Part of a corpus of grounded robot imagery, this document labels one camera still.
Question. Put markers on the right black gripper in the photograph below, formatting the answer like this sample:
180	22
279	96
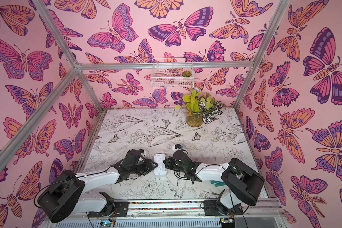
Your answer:
171	164

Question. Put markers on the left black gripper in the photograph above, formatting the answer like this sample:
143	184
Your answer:
148	166

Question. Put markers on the white digital alarm clock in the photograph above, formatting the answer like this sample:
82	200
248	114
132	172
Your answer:
160	170

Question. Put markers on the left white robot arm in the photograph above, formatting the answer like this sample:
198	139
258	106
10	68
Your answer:
67	194

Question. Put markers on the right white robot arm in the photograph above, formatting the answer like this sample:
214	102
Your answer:
244	183

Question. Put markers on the green rubber glove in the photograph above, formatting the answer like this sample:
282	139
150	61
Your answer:
217	183

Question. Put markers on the glass vase with plants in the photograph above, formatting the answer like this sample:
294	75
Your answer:
201	108

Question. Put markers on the small succulent in basket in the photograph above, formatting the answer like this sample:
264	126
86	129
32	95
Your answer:
187	74

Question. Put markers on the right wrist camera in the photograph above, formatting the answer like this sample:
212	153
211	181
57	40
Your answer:
177	147

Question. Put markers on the front mounting rail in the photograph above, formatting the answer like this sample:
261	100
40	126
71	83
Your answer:
192	213

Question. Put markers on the white wire basket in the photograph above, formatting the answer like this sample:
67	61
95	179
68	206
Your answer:
167	72

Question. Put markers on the aluminium frame structure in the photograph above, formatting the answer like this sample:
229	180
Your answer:
77	70

